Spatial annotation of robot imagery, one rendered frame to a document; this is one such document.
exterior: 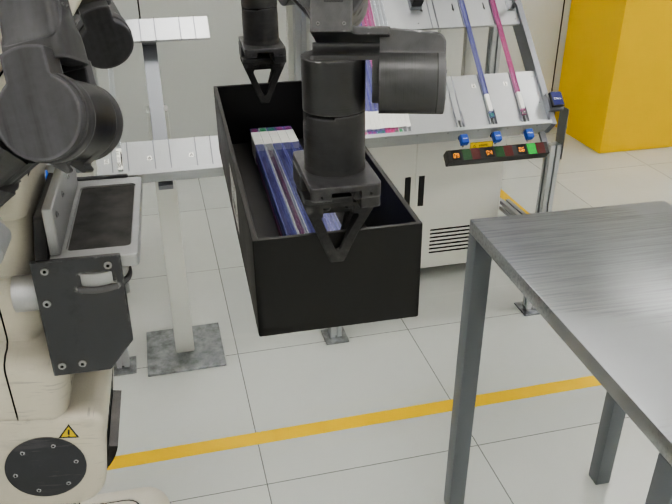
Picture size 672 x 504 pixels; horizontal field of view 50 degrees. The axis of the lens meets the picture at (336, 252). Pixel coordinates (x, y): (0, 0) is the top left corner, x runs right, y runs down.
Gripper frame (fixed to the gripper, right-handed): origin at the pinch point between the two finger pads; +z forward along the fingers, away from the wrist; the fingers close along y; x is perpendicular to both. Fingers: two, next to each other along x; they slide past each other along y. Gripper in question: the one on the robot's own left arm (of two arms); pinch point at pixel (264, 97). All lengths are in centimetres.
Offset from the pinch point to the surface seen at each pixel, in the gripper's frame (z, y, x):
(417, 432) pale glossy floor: 111, 32, -42
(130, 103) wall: 79, 276, 41
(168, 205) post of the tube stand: 56, 85, 21
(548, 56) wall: 71, 284, -204
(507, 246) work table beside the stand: 31, -6, -44
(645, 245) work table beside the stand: 31, -11, -70
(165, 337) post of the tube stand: 110, 95, 28
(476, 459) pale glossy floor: 111, 19, -55
